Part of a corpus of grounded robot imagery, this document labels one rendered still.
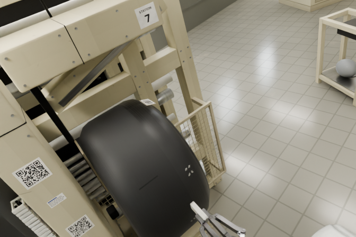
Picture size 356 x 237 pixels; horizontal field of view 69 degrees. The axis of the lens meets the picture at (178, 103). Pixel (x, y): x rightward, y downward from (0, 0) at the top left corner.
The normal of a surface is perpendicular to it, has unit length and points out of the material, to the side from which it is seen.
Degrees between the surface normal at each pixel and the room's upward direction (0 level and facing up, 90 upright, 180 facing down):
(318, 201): 0
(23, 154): 90
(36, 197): 90
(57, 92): 90
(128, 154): 32
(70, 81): 90
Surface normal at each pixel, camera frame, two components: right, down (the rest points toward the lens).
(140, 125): -0.04, -0.63
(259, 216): -0.25, -0.79
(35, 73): 0.58, 0.35
